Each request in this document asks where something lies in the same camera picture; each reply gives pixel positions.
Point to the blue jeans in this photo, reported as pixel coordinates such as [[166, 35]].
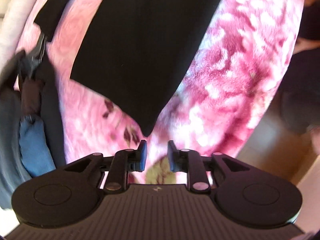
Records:
[[35, 145]]

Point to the pink floral blanket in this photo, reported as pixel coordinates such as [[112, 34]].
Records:
[[225, 80]]

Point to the white ribbed quilt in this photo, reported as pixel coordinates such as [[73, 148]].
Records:
[[15, 10]]

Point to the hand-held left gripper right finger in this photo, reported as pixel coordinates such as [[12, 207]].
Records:
[[172, 157]]

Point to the dark grey clothing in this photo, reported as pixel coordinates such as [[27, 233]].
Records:
[[10, 130]]

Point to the dark cloth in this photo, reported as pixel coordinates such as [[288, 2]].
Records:
[[310, 25]]

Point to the black pants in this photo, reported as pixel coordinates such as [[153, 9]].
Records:
[[140, 42]]

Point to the brownish grey garment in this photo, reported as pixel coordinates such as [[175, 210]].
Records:
[[31, 97]]

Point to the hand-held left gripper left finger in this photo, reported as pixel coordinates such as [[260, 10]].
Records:
[[143, 155]]

